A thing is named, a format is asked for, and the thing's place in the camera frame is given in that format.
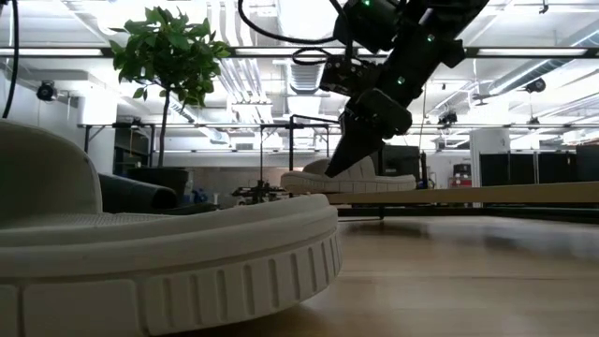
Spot black slide sandal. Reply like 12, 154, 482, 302
96, 171, 219, 216

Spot green leafy plant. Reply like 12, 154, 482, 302
108, 5, 233, 169

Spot grey slide sandal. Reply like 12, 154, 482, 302
279, 155, 417, 195
0, 119, 343, 337

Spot black ceiling camera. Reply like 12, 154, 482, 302
524, 77, 548, 94
36, 80, 58, 103

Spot silver ceiling duct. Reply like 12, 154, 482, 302
274, 0, 343, 95

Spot black overhead beam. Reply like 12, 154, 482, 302
0, 45, 599, 60

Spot black partition panels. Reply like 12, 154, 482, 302
479, 150, 577, 184

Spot wooden shelf with black frame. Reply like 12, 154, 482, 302
287, 113, 599, 221

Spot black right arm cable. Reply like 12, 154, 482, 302
237, 0, 357, 66

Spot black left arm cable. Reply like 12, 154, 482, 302
1, 0, 21, 121

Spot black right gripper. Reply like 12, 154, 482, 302
324, 87, 414, 180

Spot black plant pot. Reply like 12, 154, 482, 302
125, 166, 192, 210

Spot black background rack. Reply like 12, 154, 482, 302
77, 121, 158, 177

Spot blue object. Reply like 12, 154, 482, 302
190, 186, 211, 207

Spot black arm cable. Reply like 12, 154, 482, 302
1, 0, 21, 121
237, 0, 357, 66

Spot small black machine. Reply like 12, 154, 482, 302
231, 180, 287, 206

